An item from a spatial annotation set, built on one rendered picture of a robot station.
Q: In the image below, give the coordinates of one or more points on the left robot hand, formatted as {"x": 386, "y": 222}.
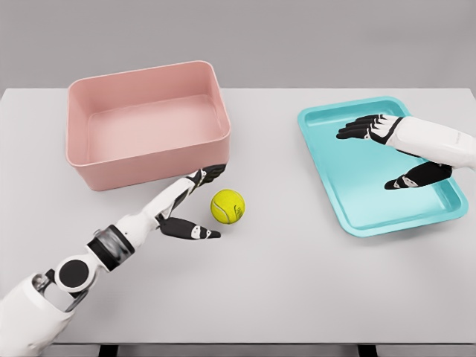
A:
{"x": 175, "y": 195}

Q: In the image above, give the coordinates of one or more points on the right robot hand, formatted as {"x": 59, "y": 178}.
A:
{"x": 420, "y": 139}

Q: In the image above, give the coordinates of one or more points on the yellow tennis ball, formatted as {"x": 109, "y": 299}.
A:
{"x": 227, "y": 206}

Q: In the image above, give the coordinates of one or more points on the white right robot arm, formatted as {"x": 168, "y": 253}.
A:
{"x": 468, "y": 150}

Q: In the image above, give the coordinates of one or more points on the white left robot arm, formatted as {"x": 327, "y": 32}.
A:
{"x": 74, "y": 275}

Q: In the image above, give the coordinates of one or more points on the pink rectangular basket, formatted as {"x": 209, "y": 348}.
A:
{"x": 148, "y": 126}

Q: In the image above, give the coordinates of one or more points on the blue flat tray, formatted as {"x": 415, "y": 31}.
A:
{"x": 357, "y": 193}

